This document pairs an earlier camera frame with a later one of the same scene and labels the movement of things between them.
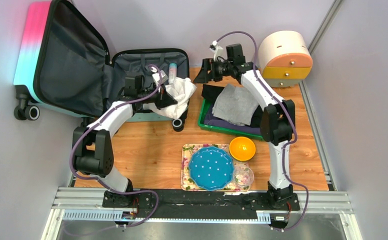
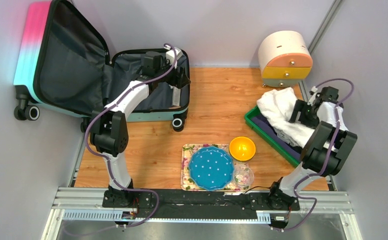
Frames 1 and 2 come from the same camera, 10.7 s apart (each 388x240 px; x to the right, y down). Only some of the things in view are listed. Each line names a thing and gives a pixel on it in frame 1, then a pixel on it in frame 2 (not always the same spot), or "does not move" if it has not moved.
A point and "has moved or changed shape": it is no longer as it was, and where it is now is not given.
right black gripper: [208, 65] -> [299, 107]
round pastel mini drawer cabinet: [284, 58] does not move
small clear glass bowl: [243, 177] does not move
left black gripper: [165, 99] -> [180, 80]
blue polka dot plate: [211, 168] does not move
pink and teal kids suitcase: [64, 68] does not move
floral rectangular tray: [186, 183] does not move
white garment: [181, 89] -> [277, 104]
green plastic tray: [201, 125] -> [290, 158]
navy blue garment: [210, 119] has moved or changed shape
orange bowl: [242, 149] does not move
